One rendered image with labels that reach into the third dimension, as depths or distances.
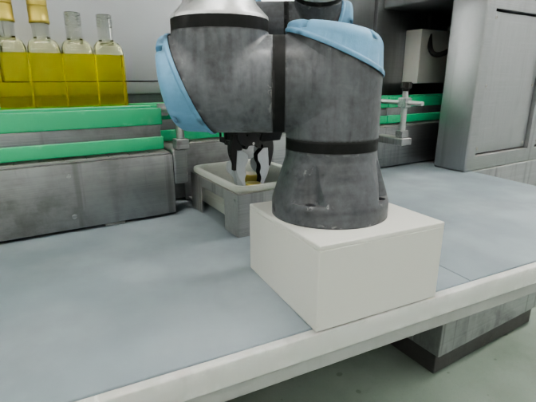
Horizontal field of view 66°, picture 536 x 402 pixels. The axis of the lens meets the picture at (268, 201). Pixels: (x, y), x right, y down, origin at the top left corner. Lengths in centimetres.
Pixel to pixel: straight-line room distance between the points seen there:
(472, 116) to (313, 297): 96
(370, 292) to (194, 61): 33
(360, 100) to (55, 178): 54
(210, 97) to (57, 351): 31
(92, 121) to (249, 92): 41
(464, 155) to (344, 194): 90
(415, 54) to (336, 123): 116
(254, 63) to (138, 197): 44
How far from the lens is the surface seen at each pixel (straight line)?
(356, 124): 48
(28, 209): 81
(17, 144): 81
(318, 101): 47
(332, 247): 44
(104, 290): 60
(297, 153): 50
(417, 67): 160
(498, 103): 145
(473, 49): 134
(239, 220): 72
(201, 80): 48
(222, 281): 59
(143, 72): 110
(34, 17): 93
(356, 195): 49
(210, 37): 48
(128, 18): 110
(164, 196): 85
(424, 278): 56
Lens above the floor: 102
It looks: 17 degrees down
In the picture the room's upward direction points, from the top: straight up
